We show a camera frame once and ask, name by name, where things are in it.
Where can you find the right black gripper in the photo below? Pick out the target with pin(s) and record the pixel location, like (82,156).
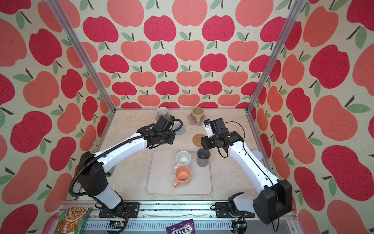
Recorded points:
(205,143)

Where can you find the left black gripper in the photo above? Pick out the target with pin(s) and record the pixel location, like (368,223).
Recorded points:
(173,136)

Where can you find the grey round woven coaster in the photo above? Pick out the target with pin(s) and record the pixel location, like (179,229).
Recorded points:
(181,130)

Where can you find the white mug purple handle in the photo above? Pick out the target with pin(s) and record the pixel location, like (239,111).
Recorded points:
(162,112)

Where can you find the dark grey mug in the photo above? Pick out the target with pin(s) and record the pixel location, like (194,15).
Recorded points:
(203,157)

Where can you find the tan round rattan coaster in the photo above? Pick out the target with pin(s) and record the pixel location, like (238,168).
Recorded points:
(197,140)

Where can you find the beige mug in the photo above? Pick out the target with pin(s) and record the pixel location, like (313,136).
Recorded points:
(197,114)

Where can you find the orange mug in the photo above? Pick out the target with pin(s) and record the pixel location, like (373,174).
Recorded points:
(182,176)

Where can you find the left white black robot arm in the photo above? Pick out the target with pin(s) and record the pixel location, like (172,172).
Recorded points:
(90,179)

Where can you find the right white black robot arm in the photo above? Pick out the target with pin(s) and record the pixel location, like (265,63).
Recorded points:
(274,195)

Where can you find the white plastic tray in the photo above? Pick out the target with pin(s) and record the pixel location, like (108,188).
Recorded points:
(162,175)

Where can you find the white lid glass jar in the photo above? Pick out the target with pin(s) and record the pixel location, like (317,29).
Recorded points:
(257,154)

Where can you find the purple Fox's candy bag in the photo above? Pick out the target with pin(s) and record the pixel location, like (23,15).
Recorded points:
(184,227)

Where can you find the green snack bag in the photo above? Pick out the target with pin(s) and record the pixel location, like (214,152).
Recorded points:
(73,220)

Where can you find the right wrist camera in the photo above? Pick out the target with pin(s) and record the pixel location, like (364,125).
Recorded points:
(218,127)

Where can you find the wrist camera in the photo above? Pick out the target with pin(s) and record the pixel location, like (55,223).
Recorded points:
(164,124)
(218,127)

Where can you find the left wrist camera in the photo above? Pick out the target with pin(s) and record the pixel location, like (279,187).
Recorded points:
(164,124)

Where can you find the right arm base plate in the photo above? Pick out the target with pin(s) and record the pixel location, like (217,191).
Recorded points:
(229,210)

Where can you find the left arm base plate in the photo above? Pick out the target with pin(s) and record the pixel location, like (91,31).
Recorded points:
(131,210)

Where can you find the aluminium front rail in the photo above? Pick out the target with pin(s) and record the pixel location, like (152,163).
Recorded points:
(155,216)

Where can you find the right aluminium frame post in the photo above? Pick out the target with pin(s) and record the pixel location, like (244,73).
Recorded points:
(279,45)

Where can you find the aluminium frame post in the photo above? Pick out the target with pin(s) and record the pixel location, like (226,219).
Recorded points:
(279,45)
(64,22)

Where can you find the left aluminium frame post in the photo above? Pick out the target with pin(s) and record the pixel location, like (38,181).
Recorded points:
(64,22)

